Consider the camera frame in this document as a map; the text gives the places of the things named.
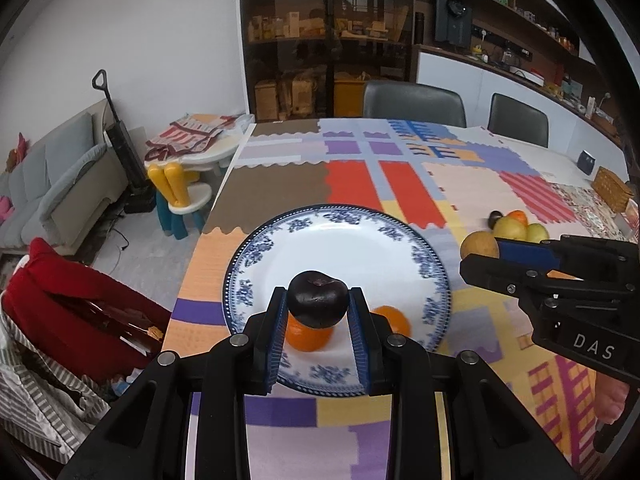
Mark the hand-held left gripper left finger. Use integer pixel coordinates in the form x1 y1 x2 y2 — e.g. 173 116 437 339
57 286 290 480

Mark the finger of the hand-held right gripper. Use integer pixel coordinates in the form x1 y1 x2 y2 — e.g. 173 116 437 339
459 254 640 307
496 234 640 281

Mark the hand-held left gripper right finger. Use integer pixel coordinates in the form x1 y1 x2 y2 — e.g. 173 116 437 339
349 287 576 480

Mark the yellow pear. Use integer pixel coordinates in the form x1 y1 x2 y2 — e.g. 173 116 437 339
493 216 528 242

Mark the small brown round fruit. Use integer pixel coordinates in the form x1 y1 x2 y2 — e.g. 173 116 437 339
460 230 501 261

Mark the blue and white plate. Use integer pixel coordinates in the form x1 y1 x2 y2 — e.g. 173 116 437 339
222 203 453 400

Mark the person's right hand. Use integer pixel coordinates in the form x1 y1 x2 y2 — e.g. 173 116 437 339
594 374 628 425

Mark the small orange tangerine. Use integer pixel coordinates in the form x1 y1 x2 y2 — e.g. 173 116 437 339
285 312 335 352
372 305 412 338

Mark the floral table mat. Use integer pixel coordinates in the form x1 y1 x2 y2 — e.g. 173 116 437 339
550 182 633 241

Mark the wicker basket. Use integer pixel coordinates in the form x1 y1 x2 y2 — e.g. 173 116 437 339
591 166 635 213

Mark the grey dining chair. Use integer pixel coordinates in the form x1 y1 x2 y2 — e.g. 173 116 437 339
487 92 550 148
362 80 467 127

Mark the colourful patchwork tablecloth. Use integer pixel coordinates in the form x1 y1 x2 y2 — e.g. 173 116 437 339
160 117 640 480

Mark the yellow and teal kids chair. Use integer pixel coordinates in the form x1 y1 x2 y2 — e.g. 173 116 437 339
146 161 213 240

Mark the white kids table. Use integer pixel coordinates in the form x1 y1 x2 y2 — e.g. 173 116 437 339
145 112 256 178

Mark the white sideboard cabinet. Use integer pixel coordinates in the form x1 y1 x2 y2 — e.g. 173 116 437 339
415 45 626 181

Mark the red striped patchwork cloth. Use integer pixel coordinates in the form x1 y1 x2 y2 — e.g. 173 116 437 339
145 113 241 161

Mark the cardboard box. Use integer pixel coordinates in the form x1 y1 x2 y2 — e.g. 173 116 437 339
254 80 281 121
280 72 318 121

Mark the yellow storage box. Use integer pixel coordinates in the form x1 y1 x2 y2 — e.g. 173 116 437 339
334 77 368 118

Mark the black shelf appliance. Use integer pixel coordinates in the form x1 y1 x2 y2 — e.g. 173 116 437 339
434 0 473 50

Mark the grey striped cloth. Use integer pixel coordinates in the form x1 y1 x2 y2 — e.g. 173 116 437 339
0 255 113 466

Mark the black upright vacuum cleaner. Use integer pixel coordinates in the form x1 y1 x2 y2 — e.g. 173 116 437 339
91 69 157 213

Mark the dark glass-door cabinet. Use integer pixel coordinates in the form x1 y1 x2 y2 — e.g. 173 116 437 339
239 0 418 123

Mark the grey sofa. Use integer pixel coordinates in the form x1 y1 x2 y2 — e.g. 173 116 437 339
0 110 132 256

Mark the plush toy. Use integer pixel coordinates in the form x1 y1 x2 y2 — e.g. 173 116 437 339
6 132 31 171

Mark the black floor cable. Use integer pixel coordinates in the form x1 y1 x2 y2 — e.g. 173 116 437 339
107 210 132 253

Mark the wooden wall shelf unit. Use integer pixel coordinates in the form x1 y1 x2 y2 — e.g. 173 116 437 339
415 0 626 141

